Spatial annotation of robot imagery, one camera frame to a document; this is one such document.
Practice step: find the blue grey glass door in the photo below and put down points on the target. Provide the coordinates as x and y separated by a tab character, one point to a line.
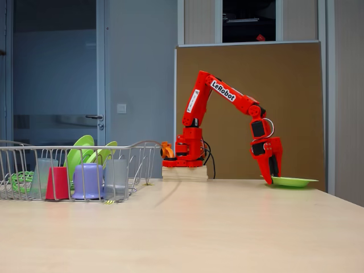
57	71

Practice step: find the yellow black striped tape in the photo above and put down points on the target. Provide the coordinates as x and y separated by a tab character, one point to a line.
108	202

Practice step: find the white notebook on shelf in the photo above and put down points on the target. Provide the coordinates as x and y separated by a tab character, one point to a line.
241	20

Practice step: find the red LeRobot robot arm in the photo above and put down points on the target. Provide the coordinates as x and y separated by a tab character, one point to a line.
196	113

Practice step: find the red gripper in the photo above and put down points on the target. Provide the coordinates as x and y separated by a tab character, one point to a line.
273	148

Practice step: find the brown pin board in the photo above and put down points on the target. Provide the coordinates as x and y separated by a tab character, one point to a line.
298	85

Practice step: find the green plastic plate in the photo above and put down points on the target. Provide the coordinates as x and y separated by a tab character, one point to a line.
295	181
105	153
82	143

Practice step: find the silver door lock cylinder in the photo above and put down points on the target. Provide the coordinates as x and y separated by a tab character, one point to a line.
101	126

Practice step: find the red plastic cup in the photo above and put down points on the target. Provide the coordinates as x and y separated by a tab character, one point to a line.
58	183

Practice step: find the wooden base block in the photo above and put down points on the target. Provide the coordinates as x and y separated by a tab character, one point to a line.
182	174

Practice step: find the purple plastic mug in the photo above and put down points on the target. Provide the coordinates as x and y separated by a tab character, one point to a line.
88	180

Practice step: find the orange table clamp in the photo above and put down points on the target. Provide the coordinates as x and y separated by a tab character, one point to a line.
167	152

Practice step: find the grey translucent plastic cup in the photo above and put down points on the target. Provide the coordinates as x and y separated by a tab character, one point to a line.
115	179
39	176

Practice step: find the small red item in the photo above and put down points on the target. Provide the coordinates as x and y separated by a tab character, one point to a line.
260	37

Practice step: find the white light switch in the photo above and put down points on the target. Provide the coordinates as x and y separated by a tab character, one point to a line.
122	108

